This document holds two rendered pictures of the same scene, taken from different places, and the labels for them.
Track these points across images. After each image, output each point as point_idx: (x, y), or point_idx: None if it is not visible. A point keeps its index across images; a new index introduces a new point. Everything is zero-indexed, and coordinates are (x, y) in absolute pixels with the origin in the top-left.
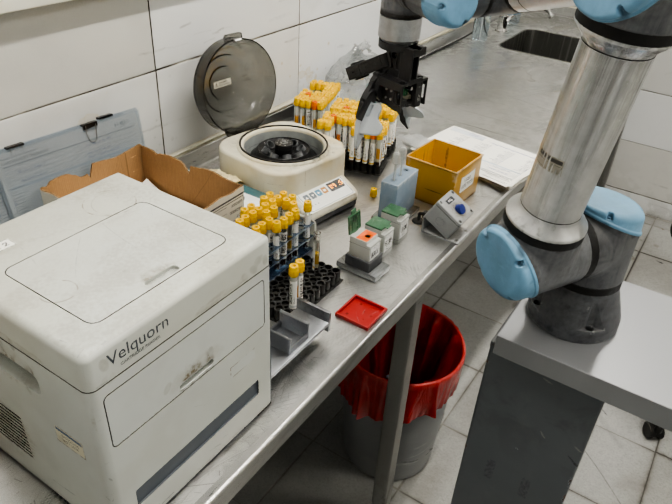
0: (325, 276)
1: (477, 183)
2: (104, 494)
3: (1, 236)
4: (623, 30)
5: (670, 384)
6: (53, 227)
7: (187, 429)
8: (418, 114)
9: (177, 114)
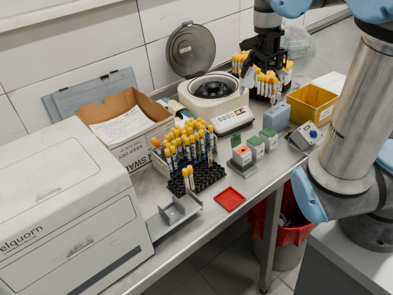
0: (214, 172)
1: None
2: None
3: None
4: (391, 30)
5: None
6: (19, 151)
7: (80, 275)
8: (285, 73)
9: (160, 67)
